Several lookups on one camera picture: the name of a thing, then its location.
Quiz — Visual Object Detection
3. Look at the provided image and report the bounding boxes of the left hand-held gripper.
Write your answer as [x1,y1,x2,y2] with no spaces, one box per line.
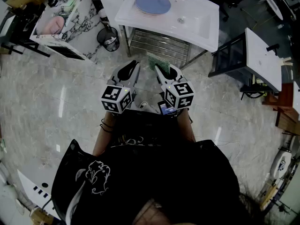
[101,60,141,114]

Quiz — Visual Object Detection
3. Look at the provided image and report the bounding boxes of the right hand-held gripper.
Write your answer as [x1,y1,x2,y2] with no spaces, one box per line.
[154,63,195,110]

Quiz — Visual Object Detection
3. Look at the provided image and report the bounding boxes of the green scrubbing sponge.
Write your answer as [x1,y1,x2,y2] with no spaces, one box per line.
[146,51,171,77]

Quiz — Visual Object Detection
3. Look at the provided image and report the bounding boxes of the large blue plate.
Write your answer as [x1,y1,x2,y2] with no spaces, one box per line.
[135,0,172,15]

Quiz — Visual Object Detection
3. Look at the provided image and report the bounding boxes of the person's left forearm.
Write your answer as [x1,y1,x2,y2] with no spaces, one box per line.
[92,111,117,157]

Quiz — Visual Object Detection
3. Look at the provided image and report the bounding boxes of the person's right forearm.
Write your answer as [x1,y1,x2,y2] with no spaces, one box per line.
[177,108,196,143]

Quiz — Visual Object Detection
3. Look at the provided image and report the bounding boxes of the small black screen device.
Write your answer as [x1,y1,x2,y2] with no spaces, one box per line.
[157,100,178,116]

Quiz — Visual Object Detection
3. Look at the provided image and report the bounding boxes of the metal sink stand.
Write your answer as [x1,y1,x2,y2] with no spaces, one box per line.
[118,24,209,70]

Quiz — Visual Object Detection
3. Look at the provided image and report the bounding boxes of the black mesh wastebasket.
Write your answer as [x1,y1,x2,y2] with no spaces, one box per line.
[97,26,120,53]

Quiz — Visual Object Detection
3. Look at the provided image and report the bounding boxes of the white ceramic sink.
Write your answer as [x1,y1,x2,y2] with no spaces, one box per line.
[114,0,220,53]

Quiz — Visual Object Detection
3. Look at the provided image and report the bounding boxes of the black metal washbasin stand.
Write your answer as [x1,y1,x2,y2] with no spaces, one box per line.
[208,34,254,79]

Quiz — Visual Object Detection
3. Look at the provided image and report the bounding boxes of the marble pattern sink cabinet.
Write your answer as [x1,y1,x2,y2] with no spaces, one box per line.
[29,0,106,64]

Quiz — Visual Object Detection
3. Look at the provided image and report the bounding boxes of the person's black printed shirt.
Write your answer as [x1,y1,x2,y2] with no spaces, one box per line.
[51,109,242,225]

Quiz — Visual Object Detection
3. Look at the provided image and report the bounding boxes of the pink basin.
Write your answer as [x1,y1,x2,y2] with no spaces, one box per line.
[42,16,65,35]

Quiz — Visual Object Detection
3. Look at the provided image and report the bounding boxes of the white rectangular washbasin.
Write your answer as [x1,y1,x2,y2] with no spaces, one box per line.
[245,27,283,92]

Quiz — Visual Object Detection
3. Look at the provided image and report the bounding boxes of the black faucet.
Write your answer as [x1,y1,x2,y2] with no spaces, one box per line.
[266,43,280,56]

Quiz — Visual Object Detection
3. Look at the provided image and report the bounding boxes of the brown wooden cabinet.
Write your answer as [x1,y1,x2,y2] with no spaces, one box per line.
[262,82,300,136]

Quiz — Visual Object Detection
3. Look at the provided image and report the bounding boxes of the white ceramic fixture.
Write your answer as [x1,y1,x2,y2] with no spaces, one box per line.
[269,146,293,180]

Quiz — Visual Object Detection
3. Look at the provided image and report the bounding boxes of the white panel with holes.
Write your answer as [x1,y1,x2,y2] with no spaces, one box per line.
[16,166,60,220]

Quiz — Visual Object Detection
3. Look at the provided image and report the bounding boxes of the black hair ties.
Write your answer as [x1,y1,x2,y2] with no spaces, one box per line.
[100,118,115,133]

